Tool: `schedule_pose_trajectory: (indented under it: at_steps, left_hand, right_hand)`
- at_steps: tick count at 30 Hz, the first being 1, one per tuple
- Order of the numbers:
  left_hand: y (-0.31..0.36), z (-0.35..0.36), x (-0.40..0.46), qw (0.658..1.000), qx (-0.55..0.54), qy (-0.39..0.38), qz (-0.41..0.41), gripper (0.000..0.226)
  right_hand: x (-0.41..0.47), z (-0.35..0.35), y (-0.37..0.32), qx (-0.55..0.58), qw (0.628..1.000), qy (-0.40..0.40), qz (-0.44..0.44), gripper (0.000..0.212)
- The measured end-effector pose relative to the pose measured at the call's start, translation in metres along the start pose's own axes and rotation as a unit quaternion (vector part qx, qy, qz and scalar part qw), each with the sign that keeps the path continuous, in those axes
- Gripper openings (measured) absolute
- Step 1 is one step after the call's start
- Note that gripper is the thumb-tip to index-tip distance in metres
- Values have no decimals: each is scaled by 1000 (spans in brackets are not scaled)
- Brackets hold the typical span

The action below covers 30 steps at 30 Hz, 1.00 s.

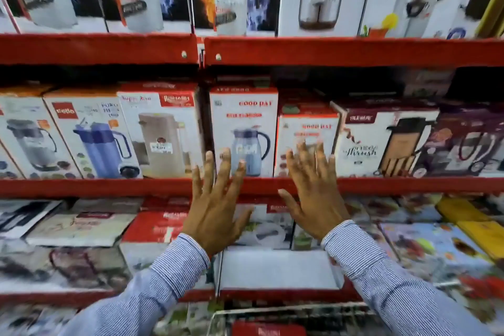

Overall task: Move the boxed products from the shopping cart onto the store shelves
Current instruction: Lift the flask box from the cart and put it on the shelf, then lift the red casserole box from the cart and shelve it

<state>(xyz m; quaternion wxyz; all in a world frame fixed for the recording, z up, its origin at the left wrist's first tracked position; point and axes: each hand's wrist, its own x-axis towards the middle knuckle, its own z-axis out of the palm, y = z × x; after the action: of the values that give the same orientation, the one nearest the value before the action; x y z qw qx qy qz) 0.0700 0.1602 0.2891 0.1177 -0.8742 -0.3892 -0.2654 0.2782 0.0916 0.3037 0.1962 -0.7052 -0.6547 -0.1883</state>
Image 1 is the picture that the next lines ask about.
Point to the person's left hand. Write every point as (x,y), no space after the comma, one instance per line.
(212,217)

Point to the person's left thumb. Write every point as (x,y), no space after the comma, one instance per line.
(243,219)

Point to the person's right forearm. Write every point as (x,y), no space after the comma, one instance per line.
(393,288)

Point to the yellow box edge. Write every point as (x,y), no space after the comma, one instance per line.
(494,16)

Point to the blue flasks box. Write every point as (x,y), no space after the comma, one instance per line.
(94,139)

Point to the black and white flat box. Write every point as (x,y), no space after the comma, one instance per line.
(23,217)

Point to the long red shelf beam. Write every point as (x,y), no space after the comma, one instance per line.
(354,52)

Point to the person's right middle finger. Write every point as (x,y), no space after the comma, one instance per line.
(307,162)

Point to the dark print flat box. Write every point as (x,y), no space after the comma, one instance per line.
(59,265)

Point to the colourful fruit print box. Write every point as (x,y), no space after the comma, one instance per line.
(393,209)
(480,296)
(433,249)

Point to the orange top grey jug box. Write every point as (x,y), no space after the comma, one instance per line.
(31,139)

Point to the person's right hand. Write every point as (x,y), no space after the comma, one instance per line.
(317,205)

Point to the plain white box red edge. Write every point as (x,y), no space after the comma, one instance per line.
(279,272)

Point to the person's right thumb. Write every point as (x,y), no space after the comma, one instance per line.
(288,202)

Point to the yellow flat box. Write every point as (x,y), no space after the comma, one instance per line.
(484,237)
(460,209)

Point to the person's right little finger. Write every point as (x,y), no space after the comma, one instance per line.
(332,172)

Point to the person's left little finger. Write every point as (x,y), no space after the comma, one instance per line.
(197,182)

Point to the red shelf rail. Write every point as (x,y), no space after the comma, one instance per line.
(98,187)
(78,297)

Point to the person's left middle finger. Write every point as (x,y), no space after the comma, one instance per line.
(223,170)

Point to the white box jug print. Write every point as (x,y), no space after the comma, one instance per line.
(267,229)

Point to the tall blue jug box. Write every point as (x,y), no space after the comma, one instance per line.
(246,123)

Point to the red box in cart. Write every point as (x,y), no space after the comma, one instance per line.
(263,330)

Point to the small blue jug box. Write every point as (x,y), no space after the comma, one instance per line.
(307,127)

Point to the white marble print flat box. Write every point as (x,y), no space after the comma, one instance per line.
(78,229)

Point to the short red shelf beam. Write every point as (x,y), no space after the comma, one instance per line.
(98,49)

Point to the red top white box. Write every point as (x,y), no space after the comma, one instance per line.
(153,229)

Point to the white box brown flask print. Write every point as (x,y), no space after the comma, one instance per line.
(374,142)

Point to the person's left forearm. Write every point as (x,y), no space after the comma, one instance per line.
(149,292)

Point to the red middle shelf rail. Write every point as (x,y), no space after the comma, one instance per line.
(98,187)

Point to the purple kettle box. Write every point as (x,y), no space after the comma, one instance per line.
(468,142)

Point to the red top beige flask box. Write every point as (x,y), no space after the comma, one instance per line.
(161,131)

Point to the red lower shelf rail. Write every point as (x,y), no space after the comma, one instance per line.
(78,297)

